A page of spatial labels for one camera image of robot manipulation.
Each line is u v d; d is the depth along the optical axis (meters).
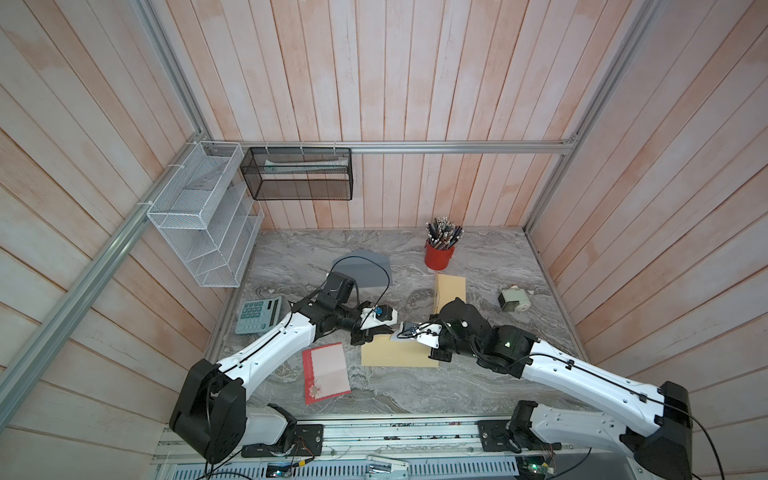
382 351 0.79
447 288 1.04
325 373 0.84
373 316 0.65
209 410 0.41
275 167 0.90
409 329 0.61
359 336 0.67
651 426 0.40
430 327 0.61
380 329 0.68
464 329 0.53
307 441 0.73
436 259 1.07
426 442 0.73
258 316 0.95
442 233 0.96
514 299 0.95
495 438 0.73
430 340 0.62
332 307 0.64
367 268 0.70
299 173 0.97
